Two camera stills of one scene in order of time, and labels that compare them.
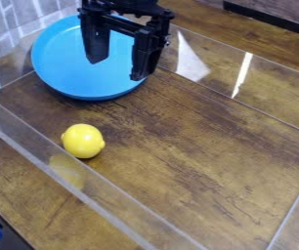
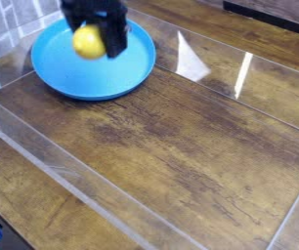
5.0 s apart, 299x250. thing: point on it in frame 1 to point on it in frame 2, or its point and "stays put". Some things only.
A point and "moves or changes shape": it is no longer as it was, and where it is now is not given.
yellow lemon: [83, 141] moves or changes shape
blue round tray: [61, 62] stays put
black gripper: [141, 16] to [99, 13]
